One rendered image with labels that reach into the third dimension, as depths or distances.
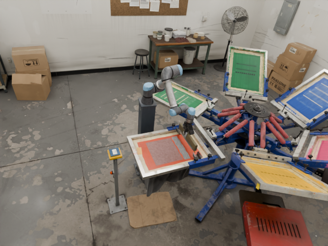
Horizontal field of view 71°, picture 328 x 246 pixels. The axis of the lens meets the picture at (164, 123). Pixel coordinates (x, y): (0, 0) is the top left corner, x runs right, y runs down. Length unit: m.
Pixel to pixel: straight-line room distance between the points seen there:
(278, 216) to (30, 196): 2.84
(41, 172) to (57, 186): 0.38
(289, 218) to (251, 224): 0.33
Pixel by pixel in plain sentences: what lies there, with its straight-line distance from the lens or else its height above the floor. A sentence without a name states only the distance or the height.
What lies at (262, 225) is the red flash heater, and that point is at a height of 1.11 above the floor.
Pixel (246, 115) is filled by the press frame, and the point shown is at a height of 1.02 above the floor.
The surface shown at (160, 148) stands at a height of 0.96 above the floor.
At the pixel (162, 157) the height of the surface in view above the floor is 0.96.
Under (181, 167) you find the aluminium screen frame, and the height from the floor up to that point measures 0.99.
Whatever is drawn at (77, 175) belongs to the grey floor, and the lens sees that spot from 3.55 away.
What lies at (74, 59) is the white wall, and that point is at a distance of 5.84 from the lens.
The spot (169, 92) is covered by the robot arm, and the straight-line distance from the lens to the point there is 2.26.
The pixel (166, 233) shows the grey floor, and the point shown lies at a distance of 3.03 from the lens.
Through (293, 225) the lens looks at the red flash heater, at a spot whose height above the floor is 1.11.
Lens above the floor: 2.72
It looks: 38 degrees down
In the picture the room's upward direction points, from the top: 7 degrees clockwise
